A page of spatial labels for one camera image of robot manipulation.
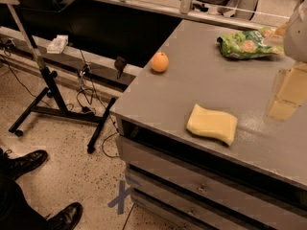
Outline grey drawer cabinet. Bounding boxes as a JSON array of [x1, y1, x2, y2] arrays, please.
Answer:
[[112, 21, 307, 230]]

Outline small black hanging object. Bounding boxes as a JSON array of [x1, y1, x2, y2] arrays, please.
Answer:
[[114, 57, 127, 79]]

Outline white tissue pack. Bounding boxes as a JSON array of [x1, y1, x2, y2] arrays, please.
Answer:
[[47, 34, 68, 54]]

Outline black rolling stand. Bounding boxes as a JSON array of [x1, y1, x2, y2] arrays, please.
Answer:
[[1, 0, 116, 154]]

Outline black floor cables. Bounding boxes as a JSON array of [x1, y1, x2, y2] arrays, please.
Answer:
[[0, 38, 121, 160]]

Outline green rice chip bag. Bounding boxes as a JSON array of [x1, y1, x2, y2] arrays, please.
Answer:
[[217, 27, 284, 59]]

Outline black leather shoe lower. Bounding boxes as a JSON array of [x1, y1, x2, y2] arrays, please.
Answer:
[[44, 202, 83, 230]]

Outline orange fruit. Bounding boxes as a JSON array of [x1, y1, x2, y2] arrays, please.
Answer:
[[151, 52, 169, 73]]

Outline yellow sponge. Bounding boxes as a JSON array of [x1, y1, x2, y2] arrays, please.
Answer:
[[186, 103, 238, 146]]

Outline black leather shoe upper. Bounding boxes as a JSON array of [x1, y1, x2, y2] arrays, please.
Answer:
[[0, 149, 48, 180]]

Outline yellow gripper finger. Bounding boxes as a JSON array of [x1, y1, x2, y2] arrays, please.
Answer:
[[268, 62, 307, 121], [274, 22, 288, 36]]

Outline black leather shoe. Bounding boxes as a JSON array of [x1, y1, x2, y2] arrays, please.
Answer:
[[44, 202, 83, 230], [0, 149, 48, 180]]

